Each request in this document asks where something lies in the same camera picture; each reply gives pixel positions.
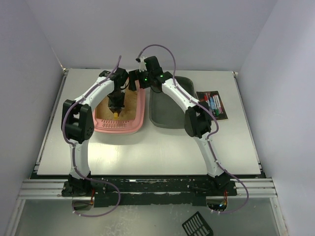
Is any pink litter box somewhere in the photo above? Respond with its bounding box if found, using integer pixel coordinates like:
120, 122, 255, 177
93, 82, 145, 134

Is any dark grey plastic tray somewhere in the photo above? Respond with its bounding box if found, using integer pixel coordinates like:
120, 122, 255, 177
149, 88, 185, 129

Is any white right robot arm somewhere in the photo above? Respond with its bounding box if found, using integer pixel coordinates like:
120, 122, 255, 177
129, 56, 231, 194

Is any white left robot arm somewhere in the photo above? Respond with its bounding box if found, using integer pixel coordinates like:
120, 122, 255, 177
62, 68, 128, 197

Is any dark hardcover book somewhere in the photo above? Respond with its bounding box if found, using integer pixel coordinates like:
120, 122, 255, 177
195, 91, 228, 120

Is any light blue correction tape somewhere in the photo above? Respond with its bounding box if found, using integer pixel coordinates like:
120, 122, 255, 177
209, 97, 216, 110

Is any green cap white marker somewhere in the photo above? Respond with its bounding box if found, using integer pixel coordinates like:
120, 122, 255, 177
213, 94, 221, 116

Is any pink cap white marker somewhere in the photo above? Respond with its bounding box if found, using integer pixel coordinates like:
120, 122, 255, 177
216, 95, 223, 114

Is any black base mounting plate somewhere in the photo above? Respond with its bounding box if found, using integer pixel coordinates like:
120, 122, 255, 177
62, 175, 237, 207

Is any black slotted spatula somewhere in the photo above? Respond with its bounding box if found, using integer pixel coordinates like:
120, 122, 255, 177
182, 211, 214, 236

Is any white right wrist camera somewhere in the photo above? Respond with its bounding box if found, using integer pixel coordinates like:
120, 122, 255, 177
136, 56, 147, 72

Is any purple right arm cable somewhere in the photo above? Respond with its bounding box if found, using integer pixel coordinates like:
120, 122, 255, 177
135, 44, 250, 214

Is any aluminium frame rail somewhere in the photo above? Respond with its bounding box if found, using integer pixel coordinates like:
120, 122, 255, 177
19, 178, 277, 199

